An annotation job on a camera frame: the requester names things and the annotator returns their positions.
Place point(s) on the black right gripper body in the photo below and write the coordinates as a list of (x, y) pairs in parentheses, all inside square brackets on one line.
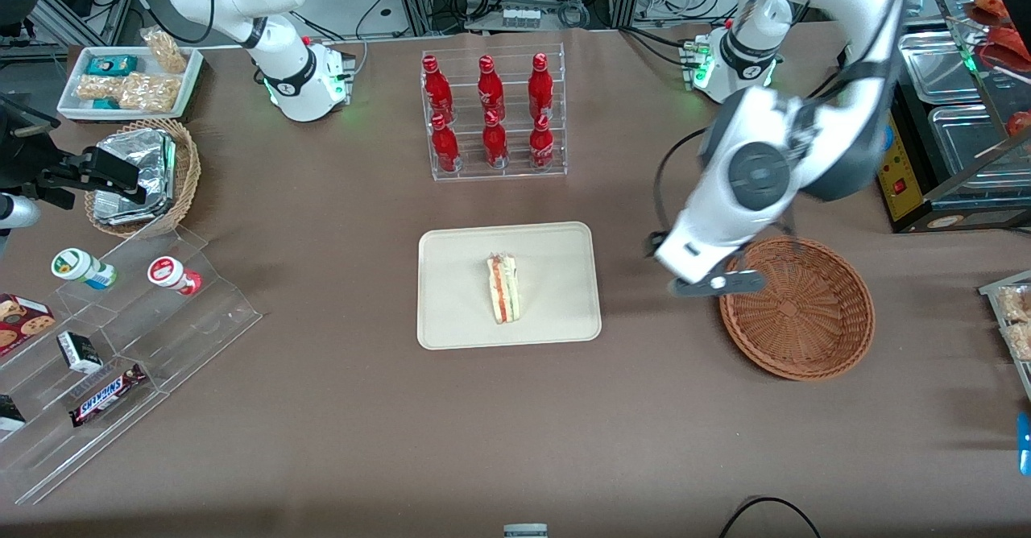
[(34, 156)]

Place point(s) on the triangular sandwich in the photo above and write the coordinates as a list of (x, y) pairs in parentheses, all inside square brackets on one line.
[(504, 290)]

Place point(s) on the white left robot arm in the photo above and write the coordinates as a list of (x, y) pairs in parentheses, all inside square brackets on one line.
[(701, 224)]

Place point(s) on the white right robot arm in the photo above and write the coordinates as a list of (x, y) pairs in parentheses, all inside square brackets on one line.
[(282, 63)]

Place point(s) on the tan wicker basket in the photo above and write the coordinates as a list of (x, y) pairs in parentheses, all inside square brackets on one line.
[(187, 171)]

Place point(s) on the white rectangular snack tray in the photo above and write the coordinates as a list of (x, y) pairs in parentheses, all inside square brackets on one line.
[(72, 107)]

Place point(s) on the round brown wicker basket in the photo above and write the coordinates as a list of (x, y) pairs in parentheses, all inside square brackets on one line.
[(805, 320)]

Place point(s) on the cream rectangular serving tray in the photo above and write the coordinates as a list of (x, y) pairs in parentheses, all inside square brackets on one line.
[(451, 296)]

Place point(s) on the silver foil wrapped package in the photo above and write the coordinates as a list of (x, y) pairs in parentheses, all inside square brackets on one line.
[(137, 155), (121, 212)]

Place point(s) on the small teal snack packet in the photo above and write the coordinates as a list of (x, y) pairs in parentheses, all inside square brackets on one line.
[(106, 104)]

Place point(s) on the clear bag of crackers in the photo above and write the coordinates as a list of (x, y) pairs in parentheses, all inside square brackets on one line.
[(98, 88), (165, 51), (1016, 304), (149, 93), (1021, 341)]

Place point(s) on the green lid yogurt cup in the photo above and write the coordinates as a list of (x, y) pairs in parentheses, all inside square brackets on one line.
[(76, 266)]

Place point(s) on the red lid yogurt cup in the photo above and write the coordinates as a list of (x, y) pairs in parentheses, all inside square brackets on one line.
[(169, 272)]

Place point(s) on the teal snack box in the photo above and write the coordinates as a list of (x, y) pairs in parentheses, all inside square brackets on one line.
[(111, 65)]

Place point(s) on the red cola bottle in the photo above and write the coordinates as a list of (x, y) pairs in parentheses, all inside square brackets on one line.
[(494, 143), (541, 147), (445, 147), (540, 87), (439, 91), (490, 91)]

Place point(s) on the clear acrylic tiered stand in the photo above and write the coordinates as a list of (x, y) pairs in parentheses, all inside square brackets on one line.
[(185, 337)]

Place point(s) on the clear acrylic bottle rack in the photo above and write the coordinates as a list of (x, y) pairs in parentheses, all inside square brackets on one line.
[(515, 174)]

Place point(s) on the red cookie box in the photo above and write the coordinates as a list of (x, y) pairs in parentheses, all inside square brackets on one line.
[(20, 320)]

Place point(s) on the small black white carton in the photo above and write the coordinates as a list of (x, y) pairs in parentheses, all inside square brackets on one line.
[(78, 351)]

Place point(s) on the brown snickers bar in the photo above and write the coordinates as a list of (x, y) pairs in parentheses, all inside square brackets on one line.
[(106, 395)]

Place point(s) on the black snack packet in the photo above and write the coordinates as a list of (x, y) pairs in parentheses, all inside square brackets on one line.
[(10, 413)]

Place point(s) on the black yellow food warmer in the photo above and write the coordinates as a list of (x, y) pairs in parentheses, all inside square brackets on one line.
[(906, 200)]

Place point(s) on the white power strip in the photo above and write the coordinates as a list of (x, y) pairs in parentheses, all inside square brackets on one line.
[(521, 17)]

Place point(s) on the grey metal clamp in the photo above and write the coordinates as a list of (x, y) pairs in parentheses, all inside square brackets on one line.
[(525, 531)]

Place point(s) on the steel food pan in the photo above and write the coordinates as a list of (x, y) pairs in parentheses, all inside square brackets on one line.
[(934, 67), (966, 147)]

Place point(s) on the brown table cover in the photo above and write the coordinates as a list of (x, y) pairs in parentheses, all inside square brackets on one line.
[(362, 441)]

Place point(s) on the orange fried food piece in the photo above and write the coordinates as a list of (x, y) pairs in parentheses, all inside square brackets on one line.
[(1007, 47), (987, 8), (1021, 123)]

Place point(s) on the blue plastic object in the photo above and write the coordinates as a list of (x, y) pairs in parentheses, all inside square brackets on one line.
[(1024, 445)]

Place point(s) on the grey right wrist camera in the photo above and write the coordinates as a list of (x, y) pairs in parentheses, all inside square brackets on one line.
[(16, 212)]

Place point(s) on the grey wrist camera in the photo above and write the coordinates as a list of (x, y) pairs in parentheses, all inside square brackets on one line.
[(737, 283), (16, 212)]

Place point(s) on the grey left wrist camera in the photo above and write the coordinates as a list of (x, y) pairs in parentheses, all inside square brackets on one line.
[(737, 283)]

